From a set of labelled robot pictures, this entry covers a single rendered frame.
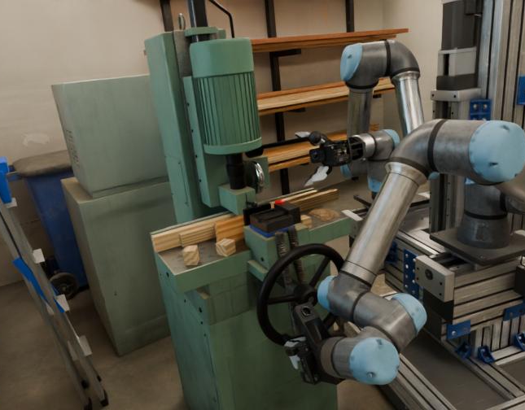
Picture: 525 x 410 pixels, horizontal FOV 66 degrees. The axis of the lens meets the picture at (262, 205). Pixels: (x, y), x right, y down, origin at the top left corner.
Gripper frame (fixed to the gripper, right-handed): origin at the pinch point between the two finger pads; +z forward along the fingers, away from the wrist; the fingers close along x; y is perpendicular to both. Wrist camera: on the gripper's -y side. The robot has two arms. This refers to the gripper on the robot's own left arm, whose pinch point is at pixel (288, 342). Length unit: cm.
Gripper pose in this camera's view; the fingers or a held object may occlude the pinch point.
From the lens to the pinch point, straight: 105.8
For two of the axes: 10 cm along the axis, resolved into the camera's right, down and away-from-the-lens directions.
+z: -3.7, 2.7, 8.9
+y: 3.3, 9.3, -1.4
